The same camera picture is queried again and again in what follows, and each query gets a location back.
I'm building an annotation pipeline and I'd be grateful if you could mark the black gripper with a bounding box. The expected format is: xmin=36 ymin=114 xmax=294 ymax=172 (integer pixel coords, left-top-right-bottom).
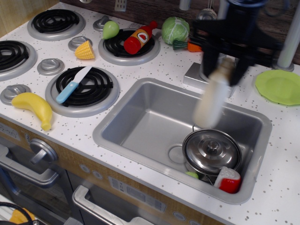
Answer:
xmin=191 ymin=20 xmax=284 ymax=86

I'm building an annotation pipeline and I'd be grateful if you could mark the cream detergent bottle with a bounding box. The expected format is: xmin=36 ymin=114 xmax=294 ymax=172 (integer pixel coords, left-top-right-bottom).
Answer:
xmin=193 ymin=58 xmax=234 ymax=128

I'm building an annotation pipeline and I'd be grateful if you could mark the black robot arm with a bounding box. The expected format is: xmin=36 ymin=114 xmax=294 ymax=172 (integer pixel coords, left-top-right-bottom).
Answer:
xmin=191 ymin=0 xmax=284 ymax=86

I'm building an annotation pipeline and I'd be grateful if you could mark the silver toy sink basin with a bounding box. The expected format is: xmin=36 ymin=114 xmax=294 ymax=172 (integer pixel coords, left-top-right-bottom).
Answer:
xmin=93 ymin=78 xmax=272 ymax=204

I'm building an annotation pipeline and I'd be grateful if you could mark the silver toy faucet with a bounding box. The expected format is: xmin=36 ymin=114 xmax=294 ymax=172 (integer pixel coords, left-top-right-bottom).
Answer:
xmin=183 ymin=0 xmax=229 ymax=90

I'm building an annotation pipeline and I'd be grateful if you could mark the orange toy carrot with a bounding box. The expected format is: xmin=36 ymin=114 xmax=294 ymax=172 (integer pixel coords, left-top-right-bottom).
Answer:
xmin=172 ymin=40 xmax=202 ymax=52

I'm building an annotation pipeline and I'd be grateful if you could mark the hanging steel ladle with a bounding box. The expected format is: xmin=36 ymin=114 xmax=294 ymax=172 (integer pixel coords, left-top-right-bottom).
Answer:
xmin=196 ymin=0 xmax=217 ymax=20

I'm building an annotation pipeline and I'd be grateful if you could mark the green plastic plate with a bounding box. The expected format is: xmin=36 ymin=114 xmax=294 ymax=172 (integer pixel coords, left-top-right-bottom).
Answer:
xmin=255 ymin=70 xmax=300 ymax=105

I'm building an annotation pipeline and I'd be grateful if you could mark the green toy cabbage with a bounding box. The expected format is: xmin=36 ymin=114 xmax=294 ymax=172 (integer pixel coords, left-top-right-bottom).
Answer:
xmin=161 ymin=16 xmax=190 ymax=45

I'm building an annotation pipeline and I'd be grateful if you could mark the grey hanging cylinder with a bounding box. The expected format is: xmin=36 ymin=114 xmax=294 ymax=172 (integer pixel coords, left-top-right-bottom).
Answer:
xmin=179 ymin=0 xmax=191 ymax=11

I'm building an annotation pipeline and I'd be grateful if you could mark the steel pot with lid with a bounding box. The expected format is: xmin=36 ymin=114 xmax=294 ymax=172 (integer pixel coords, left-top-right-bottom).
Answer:
xmin=182 ymin=129 xmax=242 ymax=185

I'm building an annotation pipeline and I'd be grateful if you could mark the red ketchup bottle toy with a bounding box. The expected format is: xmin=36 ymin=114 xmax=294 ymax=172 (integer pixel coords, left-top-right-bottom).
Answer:
xmin=123 ymin=21 xmax=158 ymax=55

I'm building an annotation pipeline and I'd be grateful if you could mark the back right stove burner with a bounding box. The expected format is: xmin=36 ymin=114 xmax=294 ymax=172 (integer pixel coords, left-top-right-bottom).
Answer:
xmin=98 ymin=29 xmax=160 ymax=66

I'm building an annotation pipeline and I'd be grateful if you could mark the stove burner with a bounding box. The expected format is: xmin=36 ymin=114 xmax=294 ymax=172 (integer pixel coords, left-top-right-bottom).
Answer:
xmin=0 ymin=40 xmax=38 ymax=81
xmin=27 ymin=9 xmax=85 ymax=41
xmin=45 ymin=67 xmax=120 ymax=118
xmin=98 ymin=29 xmax=160 ymax=66

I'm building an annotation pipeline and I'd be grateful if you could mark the small green toy piece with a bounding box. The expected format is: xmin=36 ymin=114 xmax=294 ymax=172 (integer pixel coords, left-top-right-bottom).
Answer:
xmin=185 ymin=172 xmax=199 ymax=180

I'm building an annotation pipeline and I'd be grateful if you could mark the red white cheese wedge toy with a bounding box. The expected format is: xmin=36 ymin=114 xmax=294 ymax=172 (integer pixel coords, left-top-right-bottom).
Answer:
xmin=214 ymin=166 xmax=241 ymax=194

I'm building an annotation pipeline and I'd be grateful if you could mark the hanging metal spatula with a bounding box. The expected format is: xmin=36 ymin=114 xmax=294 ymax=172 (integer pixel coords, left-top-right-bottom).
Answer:
xmin=114 ymin=0 xmax=127 ymax=12

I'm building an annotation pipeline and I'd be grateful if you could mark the green toy pear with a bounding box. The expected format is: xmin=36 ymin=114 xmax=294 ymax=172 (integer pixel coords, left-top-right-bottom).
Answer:
xmin=102 ymin=21 xmax=120 ymax=40

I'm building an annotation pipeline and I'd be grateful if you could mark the front right stove burner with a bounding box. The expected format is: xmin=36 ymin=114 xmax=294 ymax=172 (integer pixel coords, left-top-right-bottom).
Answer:
xmin=45 ymin=67 xmax=120 ymax=118

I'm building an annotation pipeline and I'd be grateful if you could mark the silver stove knob back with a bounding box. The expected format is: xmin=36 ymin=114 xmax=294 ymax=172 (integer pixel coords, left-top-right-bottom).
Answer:
xmin=93 ymin=15 xmax=110 ymax=32

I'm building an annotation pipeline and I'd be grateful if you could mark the silver stove knob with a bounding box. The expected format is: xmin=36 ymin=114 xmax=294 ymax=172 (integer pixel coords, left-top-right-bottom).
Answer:
xmin=93 ymin=15 xmax=110 ymax=32
xmin=68 ymin=36 xmax=93 ymax=52
xmin=0 ymin=84 xmax=31 ymax=105
xmin=37 ymin=58 xmax=65 ymax=76

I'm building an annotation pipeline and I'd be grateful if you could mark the yellow toy corn piece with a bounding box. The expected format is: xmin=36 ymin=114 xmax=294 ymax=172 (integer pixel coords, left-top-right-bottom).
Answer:
xmin=75 ymin=41 xmax=95 ymax=60

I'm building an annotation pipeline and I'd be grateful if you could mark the silver stove knob upper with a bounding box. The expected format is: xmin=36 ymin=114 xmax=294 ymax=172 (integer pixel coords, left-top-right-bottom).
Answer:
xmin=68 ymin=36 xmax=93 ymax=52

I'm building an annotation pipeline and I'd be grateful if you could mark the silver stove knob middle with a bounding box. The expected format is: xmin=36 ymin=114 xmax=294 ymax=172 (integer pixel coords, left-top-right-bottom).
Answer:
xmin=37 ymin=58 xmax=65 ymax=76

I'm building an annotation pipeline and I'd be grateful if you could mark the back left stove burner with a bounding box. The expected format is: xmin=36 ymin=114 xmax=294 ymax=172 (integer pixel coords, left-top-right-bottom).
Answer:
xmin=27 ymin=9 xmax=85 ymax=41

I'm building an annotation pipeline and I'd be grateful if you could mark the yellow toy banana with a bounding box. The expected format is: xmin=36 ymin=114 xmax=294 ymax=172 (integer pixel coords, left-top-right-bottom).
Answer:
xmin=11 ymin=92 xmax=53 ymax=131

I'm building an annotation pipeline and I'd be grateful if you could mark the silver oven dial knob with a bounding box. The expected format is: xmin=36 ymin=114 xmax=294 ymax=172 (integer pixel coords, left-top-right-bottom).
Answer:
xmin=30 ymin=138 xmax=58 ymax=165

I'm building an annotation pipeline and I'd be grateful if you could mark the front left stove burner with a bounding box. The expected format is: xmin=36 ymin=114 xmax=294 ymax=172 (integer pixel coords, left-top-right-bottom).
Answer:
xmin=0 ymin=40 xmax=38 ymax=81

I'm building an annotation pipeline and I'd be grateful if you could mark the silver stove knob front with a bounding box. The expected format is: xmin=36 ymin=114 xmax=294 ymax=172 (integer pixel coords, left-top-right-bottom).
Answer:
xmin=0 ymin=84 xmax=31 ymax=105

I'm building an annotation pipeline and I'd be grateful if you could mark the yellow object bottom left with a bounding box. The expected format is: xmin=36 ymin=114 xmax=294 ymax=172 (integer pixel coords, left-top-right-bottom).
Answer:
xmin=9 ymin=208 xmax=35 ymax=224

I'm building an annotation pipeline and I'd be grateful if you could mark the grey metal post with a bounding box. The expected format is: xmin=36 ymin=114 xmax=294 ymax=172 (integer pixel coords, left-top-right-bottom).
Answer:
xmin=272 ymin=15 xmax=300 ymax=72

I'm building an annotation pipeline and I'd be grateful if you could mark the blue handled toy knife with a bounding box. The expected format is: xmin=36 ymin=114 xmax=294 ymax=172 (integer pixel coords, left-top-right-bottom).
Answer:
xmin=56 ymin=66 xmax=92 ymax=104

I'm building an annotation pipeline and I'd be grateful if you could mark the silver dishwasher door handle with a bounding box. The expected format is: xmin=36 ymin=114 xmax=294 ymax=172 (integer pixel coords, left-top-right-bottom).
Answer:
xmin=72 ymin=185 xmax=152 ymax=225

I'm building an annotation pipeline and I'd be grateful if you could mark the silver oven door handle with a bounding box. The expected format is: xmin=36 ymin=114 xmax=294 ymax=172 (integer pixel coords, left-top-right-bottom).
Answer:
xmin=0 ymin=144 xmax=60 ymax=188

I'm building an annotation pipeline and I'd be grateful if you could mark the black cable bottom left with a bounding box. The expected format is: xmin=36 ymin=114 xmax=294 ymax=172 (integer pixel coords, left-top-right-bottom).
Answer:
xmin=0 ymin=201 xmax=39 ymax=225

